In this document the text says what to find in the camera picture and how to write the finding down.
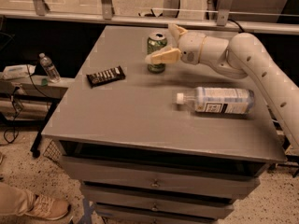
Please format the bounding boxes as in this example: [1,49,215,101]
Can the low side bench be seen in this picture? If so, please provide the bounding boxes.
[0,75,74,158]

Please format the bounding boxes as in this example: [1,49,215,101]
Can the small upright water bottle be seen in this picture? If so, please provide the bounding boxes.
[39,53,61,83]

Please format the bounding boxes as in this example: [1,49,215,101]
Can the clear plastic bottle lying down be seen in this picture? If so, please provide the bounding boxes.
[176,87,254,115]

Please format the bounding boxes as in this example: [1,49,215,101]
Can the beige sneaker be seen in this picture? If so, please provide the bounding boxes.
[26,195,70,221]

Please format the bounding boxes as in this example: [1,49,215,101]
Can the metal window railing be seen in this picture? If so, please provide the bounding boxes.
[0,0,299,35]

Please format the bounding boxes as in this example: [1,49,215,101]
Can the dark chocolate bar wrapper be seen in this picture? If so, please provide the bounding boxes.
[87,66,126,88]

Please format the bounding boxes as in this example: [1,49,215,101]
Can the black cable on floor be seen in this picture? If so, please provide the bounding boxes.
[2,63,50,146]

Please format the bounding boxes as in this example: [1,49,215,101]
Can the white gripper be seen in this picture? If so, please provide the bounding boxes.
[145,23,206,64]

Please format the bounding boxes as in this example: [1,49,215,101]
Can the crushed green soda can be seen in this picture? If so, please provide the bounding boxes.
[147,32,167,74]

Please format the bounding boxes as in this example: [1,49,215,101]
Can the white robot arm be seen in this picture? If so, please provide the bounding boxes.
[145,23,299,147]

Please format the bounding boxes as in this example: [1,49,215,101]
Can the grey drawer cabinet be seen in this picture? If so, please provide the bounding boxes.
[43,26,285,224]

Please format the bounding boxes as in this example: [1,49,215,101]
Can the white tissue pack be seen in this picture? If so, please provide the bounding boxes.
[2,64,36,80]

